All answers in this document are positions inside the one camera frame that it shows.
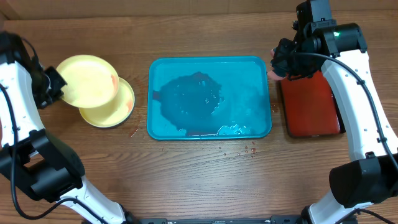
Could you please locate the yellow plate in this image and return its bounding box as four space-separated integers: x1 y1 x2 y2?
79 78 136 128
57 55 119 108

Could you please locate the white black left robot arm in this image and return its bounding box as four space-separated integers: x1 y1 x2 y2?
1 31 136 223

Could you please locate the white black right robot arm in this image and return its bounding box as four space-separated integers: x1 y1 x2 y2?
271 0 397 224

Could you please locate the black tray with red water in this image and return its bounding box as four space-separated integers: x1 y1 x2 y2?
279 72 345 138

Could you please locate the teal plastic tray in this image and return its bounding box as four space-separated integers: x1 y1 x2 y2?
147 56 272 141

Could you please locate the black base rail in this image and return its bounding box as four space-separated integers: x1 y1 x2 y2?
124 215 310 224

